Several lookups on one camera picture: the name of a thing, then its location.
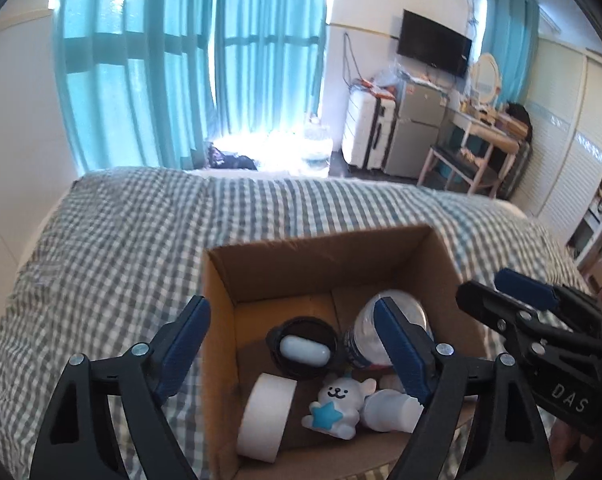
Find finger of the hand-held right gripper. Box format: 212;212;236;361
456;281;572;356
495;268;602;326

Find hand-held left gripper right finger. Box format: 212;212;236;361
372;296;556;480

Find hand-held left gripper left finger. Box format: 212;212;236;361
28;295;213;480

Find clear bottle with blue label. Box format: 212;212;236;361
343;290;434;372

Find small white bottle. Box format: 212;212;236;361
361;375;424;432

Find white bear figurine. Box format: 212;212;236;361
301;374;378;439

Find light blue soap case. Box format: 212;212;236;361
280;335;330;366

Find black round bowl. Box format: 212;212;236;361
266;316;339;380

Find white tape roll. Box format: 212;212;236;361
237;373;298;462

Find brown cardboard box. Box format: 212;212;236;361
201;225;486;480

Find grey checked blanket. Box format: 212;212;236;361
0;167;596;480

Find white chair with black seat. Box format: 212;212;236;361
417;144;499;196

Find white slatted wardrobe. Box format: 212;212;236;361
518;35;602;256

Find white dressing table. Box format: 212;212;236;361
448;107;522;196

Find black bag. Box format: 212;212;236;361
503;102;532;138

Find silver mini fridge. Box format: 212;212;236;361
383;82;449;179

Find dark clothes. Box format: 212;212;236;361
206;142;257;171

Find oval white vanity mirror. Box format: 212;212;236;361
468;52;502;108

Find white suitcase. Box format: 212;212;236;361
342;92;399;171

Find large clear water jug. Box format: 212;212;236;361
301;116;332;176

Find clear plastic bag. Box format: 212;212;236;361
376;67;409;98

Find narrow teal curtain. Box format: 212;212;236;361
481;0;540;111

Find wide teal curtain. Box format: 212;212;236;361
51;0;219;173

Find black wall television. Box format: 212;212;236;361
397;9;473;78

